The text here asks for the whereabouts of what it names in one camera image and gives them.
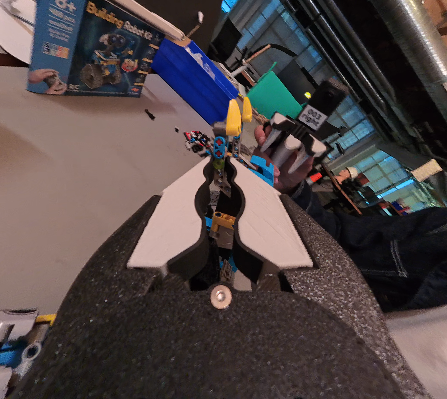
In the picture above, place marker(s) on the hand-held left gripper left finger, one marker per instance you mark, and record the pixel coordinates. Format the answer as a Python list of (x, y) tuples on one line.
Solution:
[(167, 228)]

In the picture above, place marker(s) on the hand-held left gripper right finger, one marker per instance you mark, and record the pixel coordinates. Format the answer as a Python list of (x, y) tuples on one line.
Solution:
[(276, 228)]

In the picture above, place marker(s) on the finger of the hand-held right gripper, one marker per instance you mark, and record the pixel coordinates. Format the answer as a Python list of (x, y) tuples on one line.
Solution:
[(290, 151), (274, 137)]

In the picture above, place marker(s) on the blue tracked toy robot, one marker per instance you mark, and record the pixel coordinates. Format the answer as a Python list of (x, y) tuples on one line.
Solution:
[(227, 175)]

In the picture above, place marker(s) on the pile of small building pieces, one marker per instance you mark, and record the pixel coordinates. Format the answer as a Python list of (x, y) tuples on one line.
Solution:
[(197, 142)]

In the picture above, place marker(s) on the person's right forearm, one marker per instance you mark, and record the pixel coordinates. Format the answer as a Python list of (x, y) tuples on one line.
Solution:
[(370, 245)]

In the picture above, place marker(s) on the grey desk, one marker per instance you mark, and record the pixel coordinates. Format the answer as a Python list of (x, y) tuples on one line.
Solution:
[(84, 175)]

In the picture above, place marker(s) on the person's right hand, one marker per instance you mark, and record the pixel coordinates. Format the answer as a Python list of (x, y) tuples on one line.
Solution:
[(290, 175)]

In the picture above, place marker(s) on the orange traffic cone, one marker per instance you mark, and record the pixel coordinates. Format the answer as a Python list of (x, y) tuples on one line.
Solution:
[(314, 177)]

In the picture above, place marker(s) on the teal plastic tub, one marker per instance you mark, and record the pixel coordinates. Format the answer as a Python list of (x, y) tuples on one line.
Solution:
[(276, 95)]

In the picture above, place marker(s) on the blue plastic bin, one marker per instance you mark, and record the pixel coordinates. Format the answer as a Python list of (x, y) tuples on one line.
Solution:
[(195, 78)]

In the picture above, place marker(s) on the clear plastic bags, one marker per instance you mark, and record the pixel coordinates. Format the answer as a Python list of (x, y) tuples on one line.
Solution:
[(202, 60)]

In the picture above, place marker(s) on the small black pin piece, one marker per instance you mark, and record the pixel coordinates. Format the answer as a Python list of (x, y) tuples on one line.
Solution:
[(149, 114)]

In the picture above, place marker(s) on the person's white shirt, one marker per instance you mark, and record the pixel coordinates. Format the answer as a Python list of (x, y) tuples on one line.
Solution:
[(419, 350)]

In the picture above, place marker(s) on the black blue motor assembly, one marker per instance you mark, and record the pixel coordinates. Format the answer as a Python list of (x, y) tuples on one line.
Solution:
[(21, 346)]

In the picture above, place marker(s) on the small robot kit box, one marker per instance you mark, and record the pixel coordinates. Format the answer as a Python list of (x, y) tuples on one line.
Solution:
[(91, 43)]

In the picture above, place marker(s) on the white paper sheet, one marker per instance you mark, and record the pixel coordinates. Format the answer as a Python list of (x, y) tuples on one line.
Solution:
[(14, 22)]

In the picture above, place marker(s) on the silver ceiling duct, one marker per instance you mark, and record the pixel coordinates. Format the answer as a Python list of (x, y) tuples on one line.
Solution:
[(412, 15)]

